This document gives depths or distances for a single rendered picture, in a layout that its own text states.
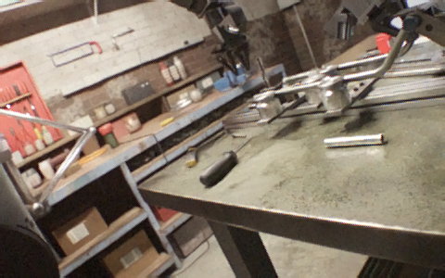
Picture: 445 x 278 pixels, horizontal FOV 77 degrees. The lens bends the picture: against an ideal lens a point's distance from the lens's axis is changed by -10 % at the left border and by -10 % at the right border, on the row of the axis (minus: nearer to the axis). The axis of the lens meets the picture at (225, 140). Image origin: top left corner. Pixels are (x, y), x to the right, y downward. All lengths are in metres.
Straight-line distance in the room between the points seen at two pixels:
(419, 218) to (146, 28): 2.78
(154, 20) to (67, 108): 1.13
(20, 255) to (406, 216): 0.42
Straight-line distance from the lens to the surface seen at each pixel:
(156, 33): 2.96
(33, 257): 0.43
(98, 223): 1.83
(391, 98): 0.60
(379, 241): 0.34
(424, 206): 0.34
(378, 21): 0.64
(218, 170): 0.56
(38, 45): 2.60
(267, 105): 0.65
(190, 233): 2.09
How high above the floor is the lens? 1.08
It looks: 15 degrees down
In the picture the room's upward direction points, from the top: 23 degrees counter-clockwise
